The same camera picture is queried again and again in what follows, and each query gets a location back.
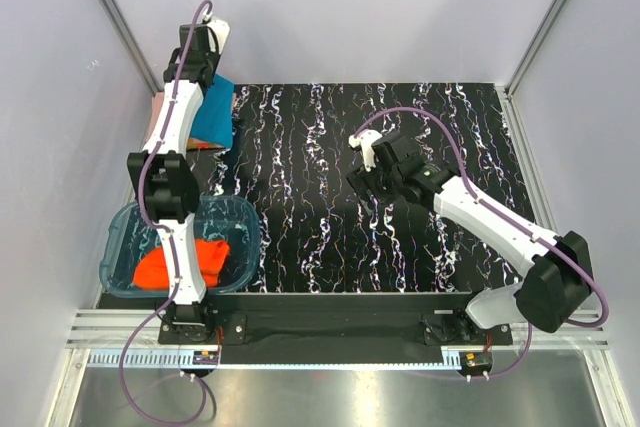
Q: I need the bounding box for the blue t-shirt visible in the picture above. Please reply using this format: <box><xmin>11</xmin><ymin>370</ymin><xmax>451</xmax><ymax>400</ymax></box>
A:
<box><xmin>188</xmin><ymin>74</ymin><xmax>235</xmax><ymax>150</ymax></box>

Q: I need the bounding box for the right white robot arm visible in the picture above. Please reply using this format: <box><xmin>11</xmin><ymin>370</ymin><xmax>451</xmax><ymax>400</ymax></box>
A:
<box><xmin>347</xmin><ymin>129</ymin><xmax>593</xmax><ymax>333</ymax></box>

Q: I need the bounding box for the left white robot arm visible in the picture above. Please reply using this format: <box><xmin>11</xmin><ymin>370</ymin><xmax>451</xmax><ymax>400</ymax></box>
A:
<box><xmin>127</xmin><ymin>17</ymin><xmax>230</xmax><ymax>343</ymax></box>

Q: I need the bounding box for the pink folded t-shirt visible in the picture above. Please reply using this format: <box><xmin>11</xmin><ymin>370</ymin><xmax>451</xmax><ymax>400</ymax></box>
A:
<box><xmin>145</xmin><ymin>92</ymin><xmax>225</xmax><ymax>151</ymax></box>

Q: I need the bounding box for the clear blue plastic bin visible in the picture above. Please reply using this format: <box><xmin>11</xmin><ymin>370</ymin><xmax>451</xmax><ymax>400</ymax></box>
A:
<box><xmin>98</xmin><ymin>195</ymin><xmax>261</xmax><ymax>298</ymax></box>

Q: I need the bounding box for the right connector box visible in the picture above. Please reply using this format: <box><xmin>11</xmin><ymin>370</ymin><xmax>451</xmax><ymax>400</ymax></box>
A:
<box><xmin>461</xmin><ymin>351</ymin><xmax>493</xmax><ymax>371</ymax></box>

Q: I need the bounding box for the connector box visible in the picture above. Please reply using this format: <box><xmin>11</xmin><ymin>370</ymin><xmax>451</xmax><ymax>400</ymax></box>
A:
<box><xmin>193</xmin><ymin>349</ymin><xmax>221</xmax><ymax>366</ymax></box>
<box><xmin>461</xmin><ymin>351</ymin><xmax>493</xmax><ymax>371</ymax></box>

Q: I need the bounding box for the orange t-shirt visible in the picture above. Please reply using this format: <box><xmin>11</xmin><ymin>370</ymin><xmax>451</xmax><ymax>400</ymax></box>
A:
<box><xmin>133</xmin><ymin>239</ymin><xmax>230</xmax><ymax>291</ymax></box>

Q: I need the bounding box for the left connector box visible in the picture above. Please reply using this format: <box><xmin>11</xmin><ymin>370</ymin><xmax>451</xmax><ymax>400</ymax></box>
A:
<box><xmin>193</xmin><ymin>349</ymin><xmax>221</xmax><ymax>366</ymax></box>

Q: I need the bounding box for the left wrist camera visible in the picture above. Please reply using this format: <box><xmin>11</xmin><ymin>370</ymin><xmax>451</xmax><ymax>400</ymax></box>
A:
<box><xmin>206</xmin><ymin>16</ymin><xmax>230</xmax><ymax>54</ymax></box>

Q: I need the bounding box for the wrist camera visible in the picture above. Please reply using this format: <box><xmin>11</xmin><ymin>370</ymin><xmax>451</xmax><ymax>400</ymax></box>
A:
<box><xmin>206</xmin><ymin>16</ymin><xmax>230</xmax><ymax>54</ymax></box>
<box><xmin>348</xmin><ymin>129</ymin><xmax>382</xmax><ymax>172</ymax></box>

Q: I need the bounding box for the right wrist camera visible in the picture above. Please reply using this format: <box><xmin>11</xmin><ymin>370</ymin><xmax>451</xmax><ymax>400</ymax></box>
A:
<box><xmin>348</xmin><ymin>129</ymin><xmax>382</xmax><ymax>172</ymax></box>

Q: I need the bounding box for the left aluminium frame post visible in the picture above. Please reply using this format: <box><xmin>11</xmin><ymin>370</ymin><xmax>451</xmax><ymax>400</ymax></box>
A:
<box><xmin>98</xmin><ymin>0</ymin><xmax>161</xmax><ymax>94</ymax></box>

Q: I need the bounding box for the aluminium frame post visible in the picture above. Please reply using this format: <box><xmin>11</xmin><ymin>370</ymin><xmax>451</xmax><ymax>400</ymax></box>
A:
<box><xmin>504</xmin><ymin>0</ymin><xmax>570</xmax><ymax>98</ymax></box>
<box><xmin>98</xmin><ymin>0</ymin><xmax>161</xmax><ymax>94</ymax></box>

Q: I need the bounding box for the front aluminium rail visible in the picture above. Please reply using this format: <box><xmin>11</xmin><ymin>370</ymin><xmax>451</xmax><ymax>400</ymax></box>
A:
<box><xmin>64</xmin><ymin>309</ymin><xmax>612</xmax><ymax>348</ymax></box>

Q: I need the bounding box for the right aluminium frame post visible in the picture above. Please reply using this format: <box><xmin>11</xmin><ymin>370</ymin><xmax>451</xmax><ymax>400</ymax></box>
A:
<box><xmin>504</xmin><ymin>0</ymin><xmax>570</xmax><ymax>98</ymax></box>

